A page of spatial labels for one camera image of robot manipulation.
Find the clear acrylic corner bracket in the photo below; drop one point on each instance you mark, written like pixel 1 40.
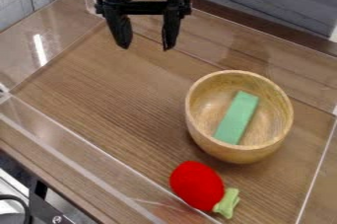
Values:
pixel 91 8

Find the wooden bowl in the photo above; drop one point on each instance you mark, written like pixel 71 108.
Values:
pixel 208 100

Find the red plush strawberry toy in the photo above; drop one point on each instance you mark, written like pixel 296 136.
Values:
pixel 202 189

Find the green rectangular block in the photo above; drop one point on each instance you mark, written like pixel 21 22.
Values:
pixel 236 119

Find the clear acrylic enclosure wall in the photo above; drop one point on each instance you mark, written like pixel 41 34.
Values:
pixel 92 117

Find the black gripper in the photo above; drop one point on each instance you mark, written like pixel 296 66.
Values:
pixel 116 9

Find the black table clamp bracket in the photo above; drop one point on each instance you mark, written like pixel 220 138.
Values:
pixel 42 210

